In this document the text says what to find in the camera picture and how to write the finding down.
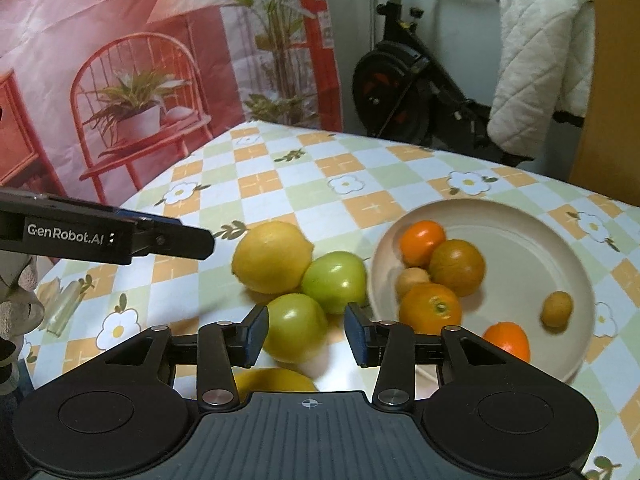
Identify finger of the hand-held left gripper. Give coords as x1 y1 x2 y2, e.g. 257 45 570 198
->
131 221 217 261
112 208 183 226

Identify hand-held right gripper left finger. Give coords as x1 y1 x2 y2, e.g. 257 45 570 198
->
102 304 271 408

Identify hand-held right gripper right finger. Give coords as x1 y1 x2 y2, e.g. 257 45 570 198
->
345 302 521 408

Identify green apple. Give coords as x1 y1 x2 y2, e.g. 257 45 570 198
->
260 293 329 364
301 251 368 315

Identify yellow lemon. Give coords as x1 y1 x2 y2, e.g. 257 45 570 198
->
231 221 315 295
233 367 318 402

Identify greenish orange tangerine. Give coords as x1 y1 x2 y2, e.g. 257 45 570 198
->
399 283 463 336
429 239 486 297

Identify beige round plate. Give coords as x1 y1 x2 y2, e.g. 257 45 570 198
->
367 199 597 383

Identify person's left hand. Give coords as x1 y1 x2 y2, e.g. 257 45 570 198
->
0 252 46 341

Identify clear plastic wrapper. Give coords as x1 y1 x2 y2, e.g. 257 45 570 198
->
45 280 88 336

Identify checkered floral tablecloth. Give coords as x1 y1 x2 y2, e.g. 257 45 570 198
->
15 120 640 480

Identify red printed backdrop cloth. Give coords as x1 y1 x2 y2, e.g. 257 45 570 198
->
0 0 346 211

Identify black exercise bike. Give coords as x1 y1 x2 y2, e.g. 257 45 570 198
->
322 0 586 163

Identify white quilted blanket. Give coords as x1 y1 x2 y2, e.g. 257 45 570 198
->
487 0 596 136

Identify wooden panel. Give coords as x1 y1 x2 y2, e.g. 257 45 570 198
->
567 0 640 206

